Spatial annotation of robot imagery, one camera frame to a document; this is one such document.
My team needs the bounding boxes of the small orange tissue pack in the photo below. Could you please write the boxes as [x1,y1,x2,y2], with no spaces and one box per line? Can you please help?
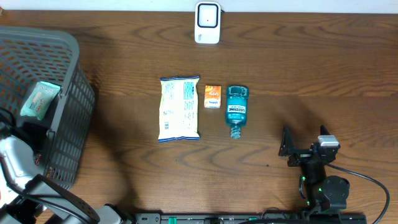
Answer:
[204,85,221,109]

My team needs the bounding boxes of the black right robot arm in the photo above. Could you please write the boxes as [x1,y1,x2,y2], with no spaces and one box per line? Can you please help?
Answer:
[278,125,350,213]

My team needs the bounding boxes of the teal wet wipes pack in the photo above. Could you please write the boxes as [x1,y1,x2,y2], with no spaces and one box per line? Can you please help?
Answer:
[20,82,61,120]

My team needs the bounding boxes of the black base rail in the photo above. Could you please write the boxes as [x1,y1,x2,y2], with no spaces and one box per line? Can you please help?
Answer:
[134,212,367,224]

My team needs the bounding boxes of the dark grey plastic basket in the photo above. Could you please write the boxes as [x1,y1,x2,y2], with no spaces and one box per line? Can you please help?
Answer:
[1,26,95,189]

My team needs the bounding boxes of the cream snack bag blue edges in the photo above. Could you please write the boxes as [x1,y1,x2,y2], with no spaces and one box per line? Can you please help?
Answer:
[158,76,200,142]

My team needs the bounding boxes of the teal mouthwash bottle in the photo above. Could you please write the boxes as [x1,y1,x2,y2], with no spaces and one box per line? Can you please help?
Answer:
[225,85,249,139]

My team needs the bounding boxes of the white barcode scanner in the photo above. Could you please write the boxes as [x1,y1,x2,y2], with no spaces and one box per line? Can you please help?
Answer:
[194,1,221,44]

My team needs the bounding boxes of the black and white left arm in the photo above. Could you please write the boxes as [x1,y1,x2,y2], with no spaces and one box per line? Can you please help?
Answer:
[1,135,136,223]

